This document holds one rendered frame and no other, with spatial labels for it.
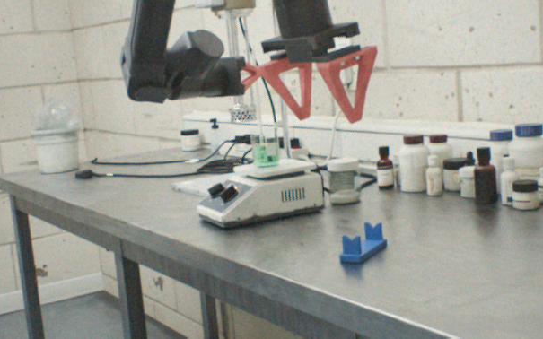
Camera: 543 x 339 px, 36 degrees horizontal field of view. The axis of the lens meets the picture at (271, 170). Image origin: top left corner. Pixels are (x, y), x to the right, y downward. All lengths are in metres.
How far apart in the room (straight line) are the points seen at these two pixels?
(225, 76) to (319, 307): 0.51
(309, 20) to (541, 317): 0.39
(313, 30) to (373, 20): 1.11
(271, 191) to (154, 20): 0.40
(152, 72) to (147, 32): 0.08
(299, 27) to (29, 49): 3.01
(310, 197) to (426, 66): 0.49
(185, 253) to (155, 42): 0.35
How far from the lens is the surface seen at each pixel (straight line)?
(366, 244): 1.22
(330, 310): 1.04
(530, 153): 1.50
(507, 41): 1.69
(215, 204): 1.49
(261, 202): 1.46
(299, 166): 1.50
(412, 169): 1.63
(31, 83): 3.83
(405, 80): 1.91
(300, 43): 0.86
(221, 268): 1.28
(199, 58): 1.32
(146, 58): 1.29
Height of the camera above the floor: 1.05
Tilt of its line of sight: 8 degrees down
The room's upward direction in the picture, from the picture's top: 5 degrees counter-clockwise
